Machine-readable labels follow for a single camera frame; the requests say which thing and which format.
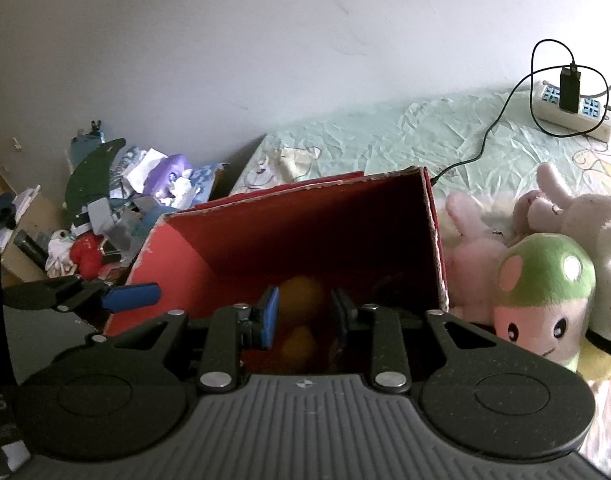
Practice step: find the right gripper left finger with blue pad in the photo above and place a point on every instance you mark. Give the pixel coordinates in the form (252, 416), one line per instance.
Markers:
(259, 321)

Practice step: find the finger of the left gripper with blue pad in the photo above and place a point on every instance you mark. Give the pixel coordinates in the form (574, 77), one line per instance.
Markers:
(130, 297)

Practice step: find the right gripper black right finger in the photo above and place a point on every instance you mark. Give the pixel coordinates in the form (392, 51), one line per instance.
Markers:
(351, 321)

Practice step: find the red strawberry plush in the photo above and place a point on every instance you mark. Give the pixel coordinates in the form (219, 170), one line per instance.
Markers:
(85, 254)

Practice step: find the large red cardboard box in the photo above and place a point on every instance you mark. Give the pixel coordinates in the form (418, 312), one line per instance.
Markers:
(378, 234)

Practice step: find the dark green paper fan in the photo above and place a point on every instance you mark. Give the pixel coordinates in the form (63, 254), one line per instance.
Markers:
(90, 180)

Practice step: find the pink bunny plush toy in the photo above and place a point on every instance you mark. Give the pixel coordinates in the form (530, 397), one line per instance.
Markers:
(472, 264)

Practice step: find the green mushroom plush toy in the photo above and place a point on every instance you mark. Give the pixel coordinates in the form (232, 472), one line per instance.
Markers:
(542, 296)

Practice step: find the light green bed sheet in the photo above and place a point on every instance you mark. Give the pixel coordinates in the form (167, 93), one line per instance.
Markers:
(484, 144)

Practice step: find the yellow plush toy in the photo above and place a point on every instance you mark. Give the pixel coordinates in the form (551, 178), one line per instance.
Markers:
(595, 358)

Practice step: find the white bunny plush toy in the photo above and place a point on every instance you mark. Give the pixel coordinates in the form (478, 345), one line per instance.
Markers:
(586, 218)

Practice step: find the black charger plug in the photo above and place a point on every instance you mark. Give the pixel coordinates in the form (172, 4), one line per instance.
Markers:
(569, 88)

